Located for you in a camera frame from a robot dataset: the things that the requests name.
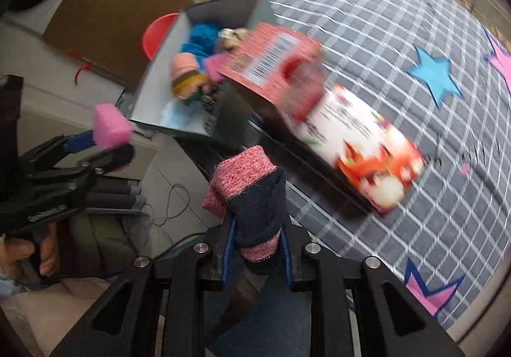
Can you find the grey cardboard box white inside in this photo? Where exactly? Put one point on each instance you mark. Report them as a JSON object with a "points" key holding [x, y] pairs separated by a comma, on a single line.
{"points": [[159, 81]]}

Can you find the brown cardboard sheet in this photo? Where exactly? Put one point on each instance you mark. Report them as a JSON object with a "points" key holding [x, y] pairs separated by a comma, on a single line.
{"points": [[107, 9]]}

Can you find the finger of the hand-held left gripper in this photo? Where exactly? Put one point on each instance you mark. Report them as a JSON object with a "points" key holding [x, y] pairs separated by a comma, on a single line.
{"points": [[111, 157], [80, 141]]}

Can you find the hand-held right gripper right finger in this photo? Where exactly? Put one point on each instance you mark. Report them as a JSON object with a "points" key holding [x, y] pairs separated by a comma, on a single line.
{"points": [[288, 261]]}

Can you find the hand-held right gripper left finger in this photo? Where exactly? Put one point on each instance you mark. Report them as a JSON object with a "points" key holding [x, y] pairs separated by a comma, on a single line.
{"points": [[229, 245]]}

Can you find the pink patterned carton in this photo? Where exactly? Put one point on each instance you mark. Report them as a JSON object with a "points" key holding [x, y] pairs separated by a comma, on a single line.
{"points": [[271, 57]]}

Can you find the person's left hand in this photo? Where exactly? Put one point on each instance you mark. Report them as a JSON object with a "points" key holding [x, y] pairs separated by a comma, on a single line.
{"points": [[14, 257]]}

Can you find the grey checked star blanket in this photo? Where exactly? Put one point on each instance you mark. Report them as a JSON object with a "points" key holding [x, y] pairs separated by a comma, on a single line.
{"points": [[399, 21]]}

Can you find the pink sponge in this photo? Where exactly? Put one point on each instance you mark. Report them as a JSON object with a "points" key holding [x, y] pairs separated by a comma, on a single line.
{"points": [[111, 127], [215, 65]]}

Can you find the blue cloth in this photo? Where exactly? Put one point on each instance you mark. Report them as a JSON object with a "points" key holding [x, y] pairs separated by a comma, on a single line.
{"points": [[191, 50], [203, 33]]}

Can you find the pink brown yellow knit sock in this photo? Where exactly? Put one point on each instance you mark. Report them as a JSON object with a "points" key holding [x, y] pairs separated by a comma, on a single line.
{"points": [[187, 73]]}

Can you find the tissue pack with orange print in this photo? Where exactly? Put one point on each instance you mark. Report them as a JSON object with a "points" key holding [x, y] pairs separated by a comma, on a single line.
{"points": [[359, 133]]}

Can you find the red plastic chair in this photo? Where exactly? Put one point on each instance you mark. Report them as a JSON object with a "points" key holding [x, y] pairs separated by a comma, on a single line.
{"points": [[155, 35]]}

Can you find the person's leg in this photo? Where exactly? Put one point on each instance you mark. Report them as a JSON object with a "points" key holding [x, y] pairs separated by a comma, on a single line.
{"points": [[279, 321]]}

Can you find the pink and black sock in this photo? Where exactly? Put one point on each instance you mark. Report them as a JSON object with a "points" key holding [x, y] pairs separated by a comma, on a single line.
{"points": [[247, 189]]}

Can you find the dark cylindrical bars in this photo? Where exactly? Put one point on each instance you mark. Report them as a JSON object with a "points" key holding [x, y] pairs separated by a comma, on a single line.
{"points": [[115, 195]]}

